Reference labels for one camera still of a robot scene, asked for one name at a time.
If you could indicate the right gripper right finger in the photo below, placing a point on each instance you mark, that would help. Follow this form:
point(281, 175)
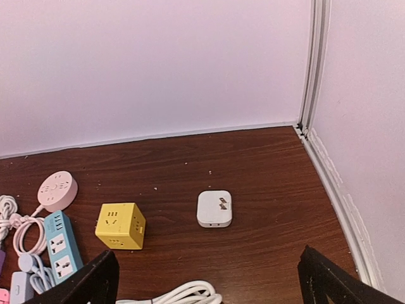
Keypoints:
point(322, 281)

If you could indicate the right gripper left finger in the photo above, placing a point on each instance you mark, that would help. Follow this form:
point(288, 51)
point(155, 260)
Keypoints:
point(96, 282)

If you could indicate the yellow cube socket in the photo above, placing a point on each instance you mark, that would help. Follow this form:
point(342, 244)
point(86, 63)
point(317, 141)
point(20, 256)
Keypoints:
point(121, 226)

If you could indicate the light blue power strip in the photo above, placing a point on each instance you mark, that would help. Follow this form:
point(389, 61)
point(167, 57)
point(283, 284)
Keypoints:
point(33, 277)

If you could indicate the pink square plug adapter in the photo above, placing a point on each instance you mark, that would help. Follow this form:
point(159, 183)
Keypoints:
point(4, 296)

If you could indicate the round pink power socket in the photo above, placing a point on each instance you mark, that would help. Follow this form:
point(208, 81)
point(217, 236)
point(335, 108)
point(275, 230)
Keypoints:
point(56, 193)

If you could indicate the white square socket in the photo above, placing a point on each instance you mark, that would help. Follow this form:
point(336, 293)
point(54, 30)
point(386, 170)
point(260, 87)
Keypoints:
point(214, 209)

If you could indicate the teal power strip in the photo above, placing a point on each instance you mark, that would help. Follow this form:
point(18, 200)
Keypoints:
point(64, 256)

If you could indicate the purple power strip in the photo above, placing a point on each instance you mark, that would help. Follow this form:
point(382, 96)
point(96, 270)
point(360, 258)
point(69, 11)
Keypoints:
point(2, 259)

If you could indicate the right aluminium frame post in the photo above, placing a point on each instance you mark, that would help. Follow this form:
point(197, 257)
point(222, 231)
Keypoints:
point(318, 35)

